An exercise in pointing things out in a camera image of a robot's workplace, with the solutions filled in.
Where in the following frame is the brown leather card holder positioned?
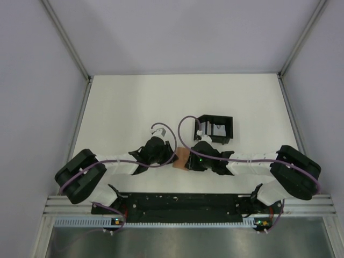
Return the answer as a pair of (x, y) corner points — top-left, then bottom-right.
(173, 147), (190, 171)

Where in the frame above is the black plastic card box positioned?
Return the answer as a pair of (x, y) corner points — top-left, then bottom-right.
(193, 114), (234, 145)

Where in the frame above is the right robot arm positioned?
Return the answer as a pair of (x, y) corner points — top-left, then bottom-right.
(185, 141), (321, 213)

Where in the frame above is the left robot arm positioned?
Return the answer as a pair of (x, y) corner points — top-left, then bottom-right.
(55, 136), (178, 213)

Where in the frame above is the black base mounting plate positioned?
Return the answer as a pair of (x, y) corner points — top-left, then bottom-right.
(91, 192), (283, 223)

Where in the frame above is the shiny metal sheet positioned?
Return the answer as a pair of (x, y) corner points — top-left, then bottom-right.
(46, 218), (334, 257)

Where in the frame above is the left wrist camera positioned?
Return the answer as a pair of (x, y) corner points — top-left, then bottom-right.
(152, 128), (166, 140)

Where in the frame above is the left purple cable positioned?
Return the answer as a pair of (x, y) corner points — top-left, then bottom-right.
(59, 123), (177, 235)

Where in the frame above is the purple cable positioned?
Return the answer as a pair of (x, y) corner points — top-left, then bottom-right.
(59, 123), (177, 235)
(177, 115), (321, 233)

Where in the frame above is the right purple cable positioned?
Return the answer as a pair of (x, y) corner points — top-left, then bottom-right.
(177, 115), (321, 233)

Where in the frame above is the aluminium front rail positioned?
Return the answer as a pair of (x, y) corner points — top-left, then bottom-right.
(43, 195), (336, 217)

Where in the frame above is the grey slotted cable duct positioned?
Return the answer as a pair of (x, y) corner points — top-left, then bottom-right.
(54, 217), (261, 228)

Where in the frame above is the left aluminium frame post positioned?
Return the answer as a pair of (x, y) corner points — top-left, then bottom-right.
(40, 0), (94, 81)

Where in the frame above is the aluminium frame post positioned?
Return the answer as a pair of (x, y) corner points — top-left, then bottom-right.
(40, 0), (94, 81)
(277, 0), (331, 77)

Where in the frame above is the right aluminium frame post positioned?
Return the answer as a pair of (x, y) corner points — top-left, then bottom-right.
(277, 0), (331, 77)

